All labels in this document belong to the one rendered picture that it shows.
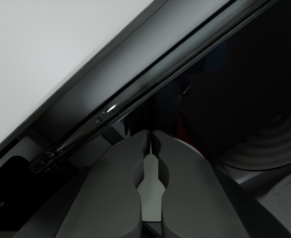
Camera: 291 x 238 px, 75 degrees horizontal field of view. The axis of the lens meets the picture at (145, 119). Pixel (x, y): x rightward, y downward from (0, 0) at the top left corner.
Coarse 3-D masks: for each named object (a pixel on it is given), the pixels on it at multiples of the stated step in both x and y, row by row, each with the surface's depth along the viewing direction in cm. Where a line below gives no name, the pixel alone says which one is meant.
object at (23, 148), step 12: (24, 144) 20; (36, 144) 21; (12, 156) 18; (24, 156) 19; (24, 168) 20; (36, 180) 20; (48, 180) 20; (60, 180) 21; (0, 204) 15; (0, 216) 15; (12, 216) 15; (24, 216) 16; (0, 228) 14; (12, 228) 15
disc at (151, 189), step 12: (144, 168) 16; (156, 168) 16; (144, 180) 16; (156, 180) 16; (144, 192) 17; (156, 192) 17; (144, 204) 18; (156, 204) 18; (144, 216) 18; (156, 216) 18
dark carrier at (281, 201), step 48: (288, 0) 10; (240, 48) 11; (288, 48) 11; (192, 96) 13; (240, 96) 13; (288, 96) 13; (96, 144) 15; (192, 144) 14; (240, 144) 14; (288, 144) 14; (288, 192) 17
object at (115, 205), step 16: (128, 144) 11; (144, 144) 11; (96, 160) 10; (112, 160) 9; (128, 160) 9; (96, 176) 8; (112, 176) 8; (128, 176) 8; (80, 192) 8; (96, 192) 8; (112, 192) 8; (128, 192) 8; (80, 208) 7; (96, 208) 7; (112, 208) 7; (128, 208) 7; (64, 224) 6; (80, 224) 6; (96, 224) 6; (112, 224) 6; (128, 224) 6
